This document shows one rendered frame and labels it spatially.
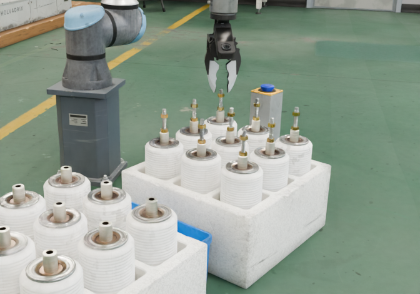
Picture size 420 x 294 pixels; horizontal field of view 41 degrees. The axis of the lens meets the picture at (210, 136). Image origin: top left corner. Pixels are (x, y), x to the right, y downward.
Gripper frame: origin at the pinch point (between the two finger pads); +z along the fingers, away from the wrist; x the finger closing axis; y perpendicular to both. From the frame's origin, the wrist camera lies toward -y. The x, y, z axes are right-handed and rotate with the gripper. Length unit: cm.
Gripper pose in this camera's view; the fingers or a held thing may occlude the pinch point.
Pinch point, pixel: (221, 88)
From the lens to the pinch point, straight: 156.1
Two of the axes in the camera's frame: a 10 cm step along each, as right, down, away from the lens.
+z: -0.3, 9.4, 3.4
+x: -9.9, 0.2, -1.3
